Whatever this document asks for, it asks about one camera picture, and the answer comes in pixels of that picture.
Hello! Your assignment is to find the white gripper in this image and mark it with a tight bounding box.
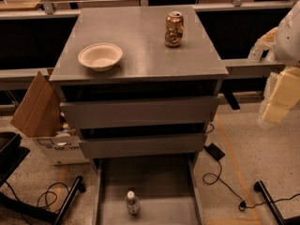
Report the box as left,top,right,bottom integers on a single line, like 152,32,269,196
258,67,300,128

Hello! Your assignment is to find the clear plastic bottle white cap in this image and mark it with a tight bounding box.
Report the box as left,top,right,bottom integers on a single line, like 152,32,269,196
125,190,141,215

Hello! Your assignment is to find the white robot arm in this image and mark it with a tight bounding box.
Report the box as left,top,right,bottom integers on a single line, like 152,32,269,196
253,1,300,128

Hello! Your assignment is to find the left clear sanitizer pump bottle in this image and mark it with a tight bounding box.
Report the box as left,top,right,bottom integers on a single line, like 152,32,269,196
247,41,264,62

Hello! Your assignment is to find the grey top drawer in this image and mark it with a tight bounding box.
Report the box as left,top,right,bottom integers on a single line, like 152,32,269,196
60,97,218,128

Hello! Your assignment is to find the grey middle drawer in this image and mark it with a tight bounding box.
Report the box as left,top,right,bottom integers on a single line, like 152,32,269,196
79,133,206,158

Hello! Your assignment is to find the grey open bottom drawer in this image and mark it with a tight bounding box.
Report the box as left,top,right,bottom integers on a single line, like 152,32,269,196
92,154,204,225

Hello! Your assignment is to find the black power adapter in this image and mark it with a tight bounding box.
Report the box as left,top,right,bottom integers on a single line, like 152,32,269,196
204,143,225,161

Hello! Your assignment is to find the black stand leg right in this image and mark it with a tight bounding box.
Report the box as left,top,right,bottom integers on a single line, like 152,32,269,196
254,181,300,225

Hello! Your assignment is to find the black stand leg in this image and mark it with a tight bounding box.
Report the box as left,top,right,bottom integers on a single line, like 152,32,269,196
254,181,300,225
0,176,85,225

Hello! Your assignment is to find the crushed golden soda can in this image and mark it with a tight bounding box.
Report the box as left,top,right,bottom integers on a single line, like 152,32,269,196
165,11,184,47

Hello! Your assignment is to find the open cardboard box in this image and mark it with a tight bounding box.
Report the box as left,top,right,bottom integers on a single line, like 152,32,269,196
11,72,88,165

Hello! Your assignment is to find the black stand leg left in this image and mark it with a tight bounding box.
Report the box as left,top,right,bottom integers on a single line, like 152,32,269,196
0,176,85,225

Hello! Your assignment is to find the black bin left edge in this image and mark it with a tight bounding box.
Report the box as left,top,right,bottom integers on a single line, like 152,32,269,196
0,132,30,187

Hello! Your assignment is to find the black cable right floor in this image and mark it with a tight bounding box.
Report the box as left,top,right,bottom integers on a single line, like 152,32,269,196
202,159,300,213

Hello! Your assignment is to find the black cable floor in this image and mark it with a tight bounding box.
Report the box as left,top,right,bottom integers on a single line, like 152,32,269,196
202,159,300,213
4,181,70,225

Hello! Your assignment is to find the black cable left floor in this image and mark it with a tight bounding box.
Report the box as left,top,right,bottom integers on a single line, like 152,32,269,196
4,181,70,225

